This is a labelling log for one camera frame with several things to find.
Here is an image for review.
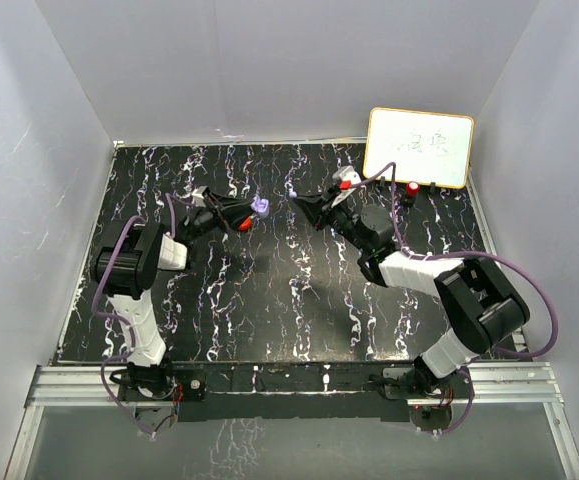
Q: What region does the purple charging case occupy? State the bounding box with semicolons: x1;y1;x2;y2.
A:
250;196;270;218

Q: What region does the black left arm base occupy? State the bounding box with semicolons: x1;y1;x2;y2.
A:
109;362;206;404

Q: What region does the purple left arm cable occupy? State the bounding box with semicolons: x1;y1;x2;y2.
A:
91;192;195;441

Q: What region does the white board yellow frame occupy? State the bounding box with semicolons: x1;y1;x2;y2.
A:
363;107;475;189

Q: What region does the aluminium front rail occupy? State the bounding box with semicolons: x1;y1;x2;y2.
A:
25;361;563;406

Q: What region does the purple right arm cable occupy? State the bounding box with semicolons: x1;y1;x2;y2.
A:
356;160;559;441

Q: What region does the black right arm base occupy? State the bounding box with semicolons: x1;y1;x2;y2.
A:
370;366;470;406

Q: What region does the red emergency button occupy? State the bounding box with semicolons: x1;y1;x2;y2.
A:
403;181;420;206

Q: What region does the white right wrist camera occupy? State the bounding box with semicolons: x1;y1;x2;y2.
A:
332;165;361;207

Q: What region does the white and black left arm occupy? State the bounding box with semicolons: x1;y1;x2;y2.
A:
89;186;270;399

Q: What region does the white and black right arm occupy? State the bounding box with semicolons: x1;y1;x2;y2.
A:
290;187;530;397

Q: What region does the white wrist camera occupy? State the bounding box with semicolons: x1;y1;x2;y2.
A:
332;165;361;207
190;186;209;208

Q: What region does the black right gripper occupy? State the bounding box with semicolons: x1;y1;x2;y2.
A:
295;187;370;254

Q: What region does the orange earbud charging case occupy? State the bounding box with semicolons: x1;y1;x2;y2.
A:
237;215;254;232

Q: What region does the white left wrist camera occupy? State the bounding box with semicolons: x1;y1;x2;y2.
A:
190;186;209;208

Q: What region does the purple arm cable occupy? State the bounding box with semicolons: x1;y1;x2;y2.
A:
91;192;195;441
356;160;559;441

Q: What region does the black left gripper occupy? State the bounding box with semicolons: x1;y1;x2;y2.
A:
184;193;257;242

